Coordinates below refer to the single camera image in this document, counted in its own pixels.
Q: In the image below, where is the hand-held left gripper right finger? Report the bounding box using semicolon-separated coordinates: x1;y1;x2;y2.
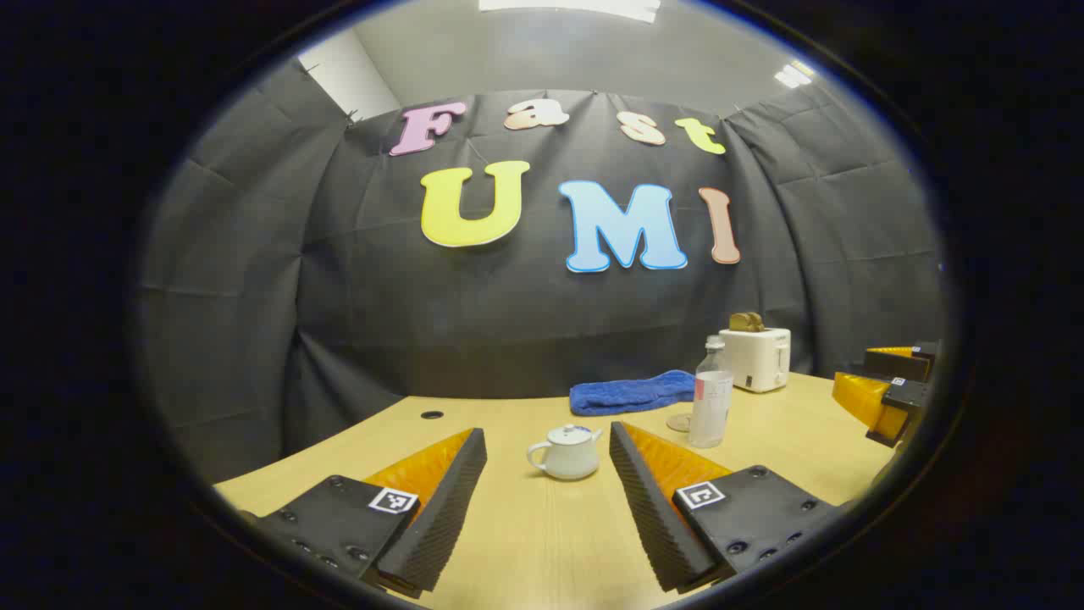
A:
609;421;843;594

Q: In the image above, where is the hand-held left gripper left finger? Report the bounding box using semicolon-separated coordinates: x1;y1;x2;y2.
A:
241;428;489;598

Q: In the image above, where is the white ceramic teacup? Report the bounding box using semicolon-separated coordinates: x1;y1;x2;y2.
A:
527;436;604;481

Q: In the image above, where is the clear plastic water bottle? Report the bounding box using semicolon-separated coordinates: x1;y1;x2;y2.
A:
688;335;735;449

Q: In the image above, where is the blue towel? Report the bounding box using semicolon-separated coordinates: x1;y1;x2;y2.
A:
569;370;697;417

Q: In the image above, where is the white toaster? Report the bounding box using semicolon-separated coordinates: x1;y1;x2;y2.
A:
719;326;792;393

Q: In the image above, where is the black backdrop cloth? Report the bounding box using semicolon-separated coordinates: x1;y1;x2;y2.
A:
135;59;945;484

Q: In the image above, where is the large ceiling light panel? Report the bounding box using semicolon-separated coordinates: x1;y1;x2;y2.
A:
478;0;661;23

